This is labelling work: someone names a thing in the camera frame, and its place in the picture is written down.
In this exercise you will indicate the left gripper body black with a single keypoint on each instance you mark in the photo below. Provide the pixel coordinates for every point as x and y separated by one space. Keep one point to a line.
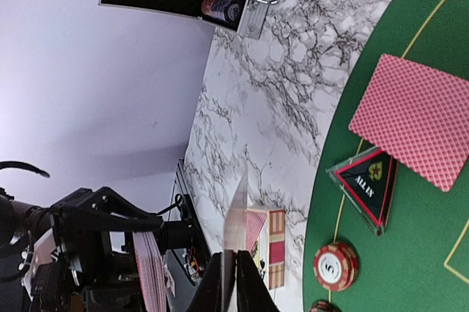
92 264

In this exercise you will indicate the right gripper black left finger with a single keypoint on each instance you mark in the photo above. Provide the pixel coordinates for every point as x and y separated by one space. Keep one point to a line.
208 295

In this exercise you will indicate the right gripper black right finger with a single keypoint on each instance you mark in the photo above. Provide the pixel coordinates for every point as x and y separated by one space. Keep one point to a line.
252 294

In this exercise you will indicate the dealt red card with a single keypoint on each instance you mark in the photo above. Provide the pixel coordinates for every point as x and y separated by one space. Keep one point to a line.
234 247
419 116

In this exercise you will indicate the red playing card deck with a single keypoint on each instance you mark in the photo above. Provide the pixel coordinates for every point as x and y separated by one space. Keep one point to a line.
150 268

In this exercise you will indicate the dark chip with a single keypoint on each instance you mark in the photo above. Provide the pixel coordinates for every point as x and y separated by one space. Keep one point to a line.
323 306

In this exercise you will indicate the single orange poker chip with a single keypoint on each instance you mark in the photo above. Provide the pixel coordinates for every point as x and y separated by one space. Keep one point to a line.
336 266

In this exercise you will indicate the triangular all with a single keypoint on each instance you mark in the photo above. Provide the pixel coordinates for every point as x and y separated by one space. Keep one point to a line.
368 180

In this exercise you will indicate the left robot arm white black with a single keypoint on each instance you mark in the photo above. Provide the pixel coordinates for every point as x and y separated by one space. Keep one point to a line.
24 227

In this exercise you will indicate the playing card box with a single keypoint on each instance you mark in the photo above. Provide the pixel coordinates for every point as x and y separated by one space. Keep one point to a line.
265 240

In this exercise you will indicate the round green poker mat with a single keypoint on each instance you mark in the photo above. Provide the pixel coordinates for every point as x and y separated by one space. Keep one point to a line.
402 269

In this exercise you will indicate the purple chip stack in case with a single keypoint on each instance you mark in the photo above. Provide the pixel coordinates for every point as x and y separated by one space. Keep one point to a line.
226 11

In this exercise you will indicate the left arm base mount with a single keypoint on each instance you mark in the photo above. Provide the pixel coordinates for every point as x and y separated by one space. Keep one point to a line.
187 241

